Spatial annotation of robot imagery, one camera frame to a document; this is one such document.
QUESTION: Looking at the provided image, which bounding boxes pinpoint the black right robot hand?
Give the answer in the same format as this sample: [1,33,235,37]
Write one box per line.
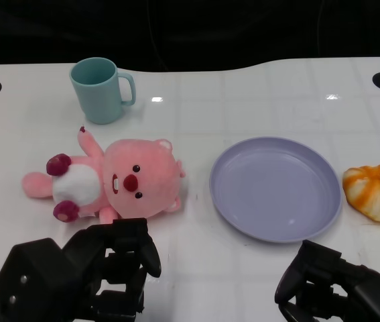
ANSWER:
[274,239,380,322]

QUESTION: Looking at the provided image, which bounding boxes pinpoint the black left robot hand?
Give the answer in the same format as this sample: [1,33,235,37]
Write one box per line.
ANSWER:
[60,217,162,322]

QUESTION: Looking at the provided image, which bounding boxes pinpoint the pink plush doll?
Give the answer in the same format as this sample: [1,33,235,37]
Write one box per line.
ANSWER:
[21,125,187,224]

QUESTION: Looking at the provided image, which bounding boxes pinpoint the purple plastic plate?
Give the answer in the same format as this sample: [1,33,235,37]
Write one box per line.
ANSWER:
[208,136,343,244]

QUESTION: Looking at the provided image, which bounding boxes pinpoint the orange and white bun toy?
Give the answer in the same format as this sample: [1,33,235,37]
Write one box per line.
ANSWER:
[342,164,380,223]

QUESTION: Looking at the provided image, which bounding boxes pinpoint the teal plastic mug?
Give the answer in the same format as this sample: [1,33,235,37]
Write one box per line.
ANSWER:
[69,57,136,125]

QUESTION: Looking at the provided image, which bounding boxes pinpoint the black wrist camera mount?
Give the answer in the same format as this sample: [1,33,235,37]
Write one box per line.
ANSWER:
[0,237,67,322]

